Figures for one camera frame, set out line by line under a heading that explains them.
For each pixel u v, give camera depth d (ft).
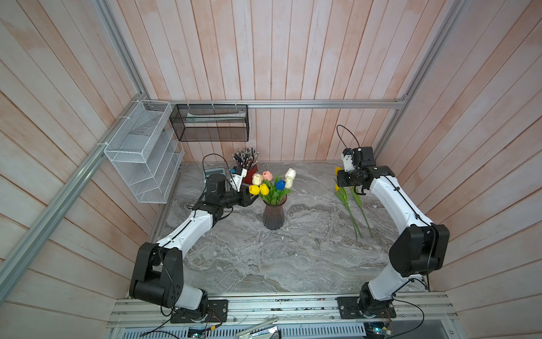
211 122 3.41
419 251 1.47
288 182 2.39
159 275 1.39
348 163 2.58
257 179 2.41
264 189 2.35
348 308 2.39
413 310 2.18
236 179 2.46
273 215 3.10
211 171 3.77
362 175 2.04
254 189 2.30
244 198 2.40
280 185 2.36
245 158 3.22
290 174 2.47
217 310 2.40
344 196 3.42
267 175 2.44
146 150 2.24
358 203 3.33
